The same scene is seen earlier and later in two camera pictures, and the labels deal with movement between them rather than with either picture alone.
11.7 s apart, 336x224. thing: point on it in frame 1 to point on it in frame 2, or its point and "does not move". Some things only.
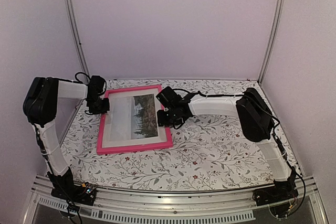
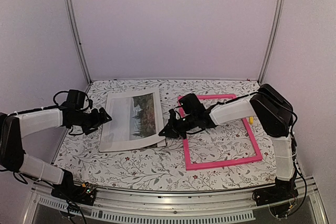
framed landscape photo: [131, 118] does not move
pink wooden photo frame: [117, 149] to [250, 129]
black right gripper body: [169, 120] to [185, 125]
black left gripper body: [98, 106] to [83, 120]
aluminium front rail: [195, 207] does not move
